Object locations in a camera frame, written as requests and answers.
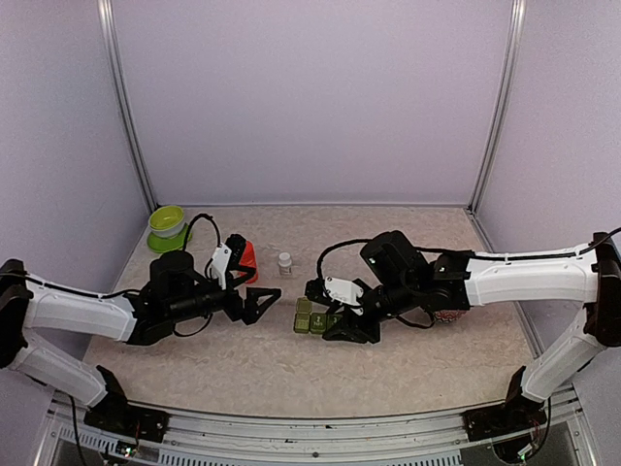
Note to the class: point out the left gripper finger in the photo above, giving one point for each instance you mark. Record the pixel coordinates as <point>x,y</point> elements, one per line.
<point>240,274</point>
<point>257,302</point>

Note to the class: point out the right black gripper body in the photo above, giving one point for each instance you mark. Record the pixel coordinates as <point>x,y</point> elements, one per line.
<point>372,330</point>

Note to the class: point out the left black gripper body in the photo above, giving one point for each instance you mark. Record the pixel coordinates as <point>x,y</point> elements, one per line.
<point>233,308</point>

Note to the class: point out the orange pill bottle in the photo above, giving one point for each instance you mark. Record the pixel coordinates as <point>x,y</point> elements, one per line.
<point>248,260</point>

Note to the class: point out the green weekly pill organizer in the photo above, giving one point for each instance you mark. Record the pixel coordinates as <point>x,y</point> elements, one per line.
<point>307,321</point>

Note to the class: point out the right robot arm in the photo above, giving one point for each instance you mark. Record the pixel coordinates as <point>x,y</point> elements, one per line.
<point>458,280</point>

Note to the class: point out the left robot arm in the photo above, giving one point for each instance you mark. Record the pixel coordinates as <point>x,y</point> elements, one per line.
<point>175,292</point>

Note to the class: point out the small white pill bottle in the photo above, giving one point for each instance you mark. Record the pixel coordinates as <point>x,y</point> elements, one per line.
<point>285,263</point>

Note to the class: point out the red patterned bowl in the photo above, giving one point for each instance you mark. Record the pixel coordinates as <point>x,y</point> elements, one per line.
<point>448,316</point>

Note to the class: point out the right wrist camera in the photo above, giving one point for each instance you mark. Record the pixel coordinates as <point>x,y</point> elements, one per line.
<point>335,293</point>

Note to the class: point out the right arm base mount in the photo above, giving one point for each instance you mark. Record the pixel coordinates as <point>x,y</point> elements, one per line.
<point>498,420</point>

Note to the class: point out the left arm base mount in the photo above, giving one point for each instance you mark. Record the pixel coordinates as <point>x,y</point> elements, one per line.
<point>129,420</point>

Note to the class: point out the left aluminium frame post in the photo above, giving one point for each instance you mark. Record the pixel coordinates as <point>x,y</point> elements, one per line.
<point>106,17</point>

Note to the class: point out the aluminium frame post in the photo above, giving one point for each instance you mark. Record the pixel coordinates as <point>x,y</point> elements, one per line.
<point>106,17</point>
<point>514,36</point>

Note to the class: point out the right aluminium frame post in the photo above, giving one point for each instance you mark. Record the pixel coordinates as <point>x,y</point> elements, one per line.
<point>514,36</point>

